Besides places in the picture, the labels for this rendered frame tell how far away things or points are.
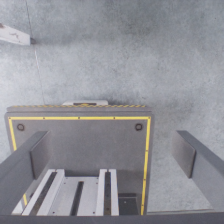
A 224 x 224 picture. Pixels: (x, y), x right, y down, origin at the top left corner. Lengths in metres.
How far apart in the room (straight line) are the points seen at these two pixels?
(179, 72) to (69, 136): 0.76
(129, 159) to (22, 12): 1.01
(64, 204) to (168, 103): 0.82
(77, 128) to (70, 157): 0.16
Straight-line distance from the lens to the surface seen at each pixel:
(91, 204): 0.74
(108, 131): 0.75
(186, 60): 1.12
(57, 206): 0.76
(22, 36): 0.97
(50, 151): 0.17
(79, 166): 0.85
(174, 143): 0.17
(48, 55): 1.08
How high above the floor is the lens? 1.01
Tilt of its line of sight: 75 degrees down
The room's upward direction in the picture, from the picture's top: 176 degrees clockwise
